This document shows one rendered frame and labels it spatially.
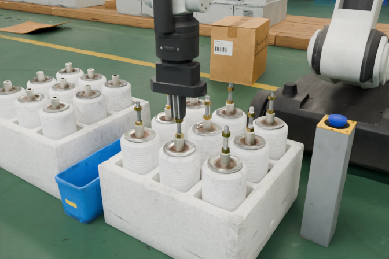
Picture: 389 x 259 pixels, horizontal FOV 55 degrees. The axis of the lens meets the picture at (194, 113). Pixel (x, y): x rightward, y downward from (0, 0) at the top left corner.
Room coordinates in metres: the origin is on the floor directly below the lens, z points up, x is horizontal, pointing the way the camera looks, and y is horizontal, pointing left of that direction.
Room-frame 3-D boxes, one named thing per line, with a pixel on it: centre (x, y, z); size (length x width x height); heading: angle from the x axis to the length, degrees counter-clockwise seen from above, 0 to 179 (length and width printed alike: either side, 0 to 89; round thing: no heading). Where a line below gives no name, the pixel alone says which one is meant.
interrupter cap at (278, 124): (0.88, -0.20, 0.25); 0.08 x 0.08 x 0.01
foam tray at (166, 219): (0.84, -0.03, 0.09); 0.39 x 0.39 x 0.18; 57
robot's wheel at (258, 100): (1.24, -0.25, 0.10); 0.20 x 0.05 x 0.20; 149
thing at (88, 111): (1.08, 0.33, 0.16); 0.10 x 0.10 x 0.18
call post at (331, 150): (0.74, -0.31, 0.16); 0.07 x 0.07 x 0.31; 57
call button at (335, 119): (0.74, -0.31, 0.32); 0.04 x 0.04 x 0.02
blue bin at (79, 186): (0.92, 0.25, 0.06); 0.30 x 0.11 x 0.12; 147
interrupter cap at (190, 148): (0.74, 0.03, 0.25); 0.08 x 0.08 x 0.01
